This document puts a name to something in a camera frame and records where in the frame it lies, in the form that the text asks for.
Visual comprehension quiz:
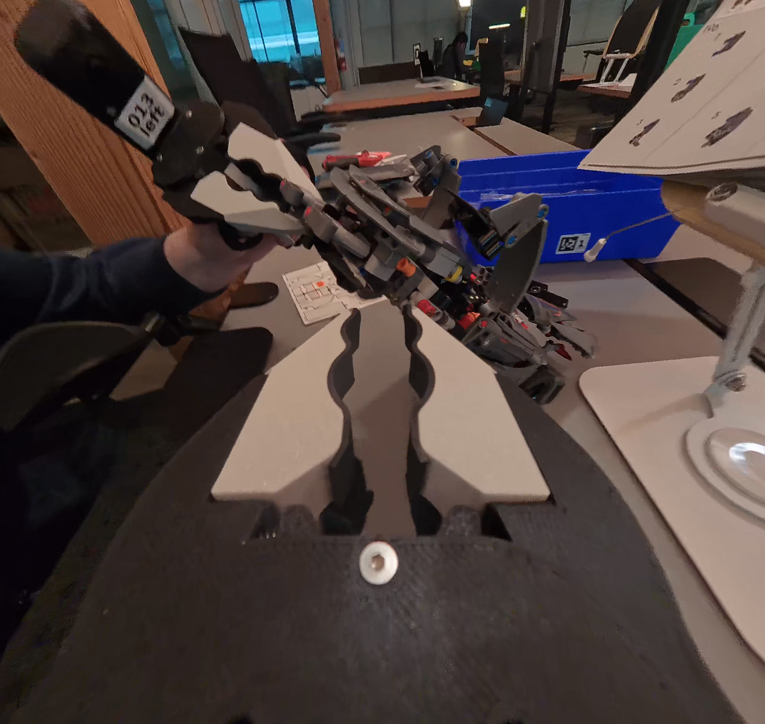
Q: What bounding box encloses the blue plastic bin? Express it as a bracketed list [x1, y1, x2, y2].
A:
[451, 150, 682, 264]

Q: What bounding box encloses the thick wooden pillar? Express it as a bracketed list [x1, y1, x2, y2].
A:
[0, 0, 186, 246]

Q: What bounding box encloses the person's left forearm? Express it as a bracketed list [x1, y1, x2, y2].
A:
[0, 236, 207, 342]

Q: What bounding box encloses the wooden background desk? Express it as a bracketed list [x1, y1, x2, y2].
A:
[323, 78, 482, 115]

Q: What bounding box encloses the white book stand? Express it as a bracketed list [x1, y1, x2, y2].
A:
[579, 180, 765, 659]

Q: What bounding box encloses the person's left hand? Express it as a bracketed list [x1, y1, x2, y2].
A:
[164, 222, 267, 291]

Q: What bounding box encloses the white sticker sheet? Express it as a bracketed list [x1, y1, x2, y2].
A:
[282, 260, 389, 325]

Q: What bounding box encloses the wooden back chair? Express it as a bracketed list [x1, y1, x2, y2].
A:
[600, 0, 670, 82]

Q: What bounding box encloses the wire page holder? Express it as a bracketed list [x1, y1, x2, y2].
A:
[583, 210, 682, 264]

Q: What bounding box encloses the person's body in dark clothing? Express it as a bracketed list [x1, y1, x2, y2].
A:
[0, 413, 150, 647]

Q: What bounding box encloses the instruction booklet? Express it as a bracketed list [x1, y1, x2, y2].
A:
[577, 0, 765, 187]

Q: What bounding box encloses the tall black cabinet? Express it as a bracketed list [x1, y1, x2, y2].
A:
[520, 0, 575, 106]

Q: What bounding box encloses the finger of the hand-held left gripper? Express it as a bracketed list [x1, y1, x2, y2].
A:
[190, 171, 306, 242]
[226, 123, 326, 211]

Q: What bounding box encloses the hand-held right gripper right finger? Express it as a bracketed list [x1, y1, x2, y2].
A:
[402, 305, 551, 535]

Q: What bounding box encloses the grey lego car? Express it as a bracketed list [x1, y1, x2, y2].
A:
[278, 147, 598, 405]

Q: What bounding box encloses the black flat screen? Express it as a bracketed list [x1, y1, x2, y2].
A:
[469, 0, 530, 49]

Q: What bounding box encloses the paned glass window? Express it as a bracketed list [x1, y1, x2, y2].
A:
[230, 0, 318, 49]

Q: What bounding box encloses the black high-back chair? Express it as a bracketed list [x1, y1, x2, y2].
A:
[178, 27, 335, 151]

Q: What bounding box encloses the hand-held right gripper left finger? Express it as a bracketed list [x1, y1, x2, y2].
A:
[211, 308, 362, 536]

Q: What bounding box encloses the red handled tool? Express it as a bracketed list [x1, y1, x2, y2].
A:
[326, 150, 395, 170]

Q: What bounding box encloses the black vertical pole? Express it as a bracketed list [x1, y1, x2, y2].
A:
[630, 0, 706, 103]

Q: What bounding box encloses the thin wooden post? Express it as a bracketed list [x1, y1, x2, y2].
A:
[308, 0, 341, 94]

